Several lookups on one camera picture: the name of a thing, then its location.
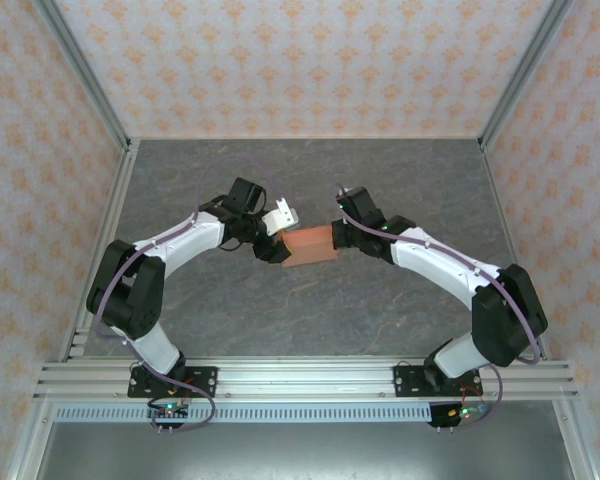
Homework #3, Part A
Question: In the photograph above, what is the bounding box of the grey metal sheet panel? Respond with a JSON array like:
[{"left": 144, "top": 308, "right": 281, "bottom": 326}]
[{"left": 33, "top": 422, "right": 577, "bottom": 480}]

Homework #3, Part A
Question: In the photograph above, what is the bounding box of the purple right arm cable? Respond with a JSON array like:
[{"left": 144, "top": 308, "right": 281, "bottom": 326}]
[{"left": 334, "top": 182, "right": 543, "bottom": 431}]

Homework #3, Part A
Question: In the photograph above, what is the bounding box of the aluminium table side rail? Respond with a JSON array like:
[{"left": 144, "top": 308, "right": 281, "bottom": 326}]
[
  {"left": 479, "top": 141, "right": 552, "bottom": 362},
  {"left": 57, "top": 139, "right": 142, "bottom": 362}
]

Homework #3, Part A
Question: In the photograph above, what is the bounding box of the brown cardboard paper box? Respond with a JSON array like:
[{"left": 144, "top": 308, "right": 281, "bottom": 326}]
[{"left": 280, "top": 224, "right": 341, "bottom": 269}]

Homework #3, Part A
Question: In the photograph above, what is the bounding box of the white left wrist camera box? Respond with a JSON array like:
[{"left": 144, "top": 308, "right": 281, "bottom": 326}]
[{"left": 260, "top": 199, "right": 301, "bottom": 237}]

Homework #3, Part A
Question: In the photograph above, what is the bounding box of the aluminium frame post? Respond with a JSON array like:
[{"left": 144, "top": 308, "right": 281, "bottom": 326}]
[
  {"left": 31, "top": 0, "right": 134, "bottom": 152},
  {"left": 478, "top": 0, "right": 577, "bottom": 152}
]

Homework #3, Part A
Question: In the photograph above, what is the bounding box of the aluminium mounting rail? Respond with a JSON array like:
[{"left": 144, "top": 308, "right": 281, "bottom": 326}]
[{"left": 33, "top": 356, "right": 579, "bottom": 402}]

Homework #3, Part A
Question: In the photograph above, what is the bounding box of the slotted grey cable duct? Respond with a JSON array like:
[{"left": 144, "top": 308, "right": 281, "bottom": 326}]
[{"left": 53, "top": 404, "right": 487, "bottom": 424}]

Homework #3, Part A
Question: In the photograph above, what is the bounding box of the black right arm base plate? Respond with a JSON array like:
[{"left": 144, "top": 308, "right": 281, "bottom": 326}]
[{"left": 393, "top": 363, "right": 482, "bottom": 399}]

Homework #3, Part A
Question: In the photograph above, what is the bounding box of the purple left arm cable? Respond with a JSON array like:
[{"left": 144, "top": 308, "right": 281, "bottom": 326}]
[{"left": 93, "top": 153, "right": 287, "bottom": 432}]

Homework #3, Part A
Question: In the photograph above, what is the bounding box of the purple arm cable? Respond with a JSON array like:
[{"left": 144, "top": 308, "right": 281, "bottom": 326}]
[
  {"left": 334, "top": 182, "right": 543, "bottom": 431},
  {"left": 93, "top": 153, "right": 287, "bottom": 432}
]

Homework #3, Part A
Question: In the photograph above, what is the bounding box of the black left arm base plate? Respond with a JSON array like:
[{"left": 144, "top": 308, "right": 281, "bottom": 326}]
[{"left": 126, "top": 366, "right": 219, "bottom": 399}]

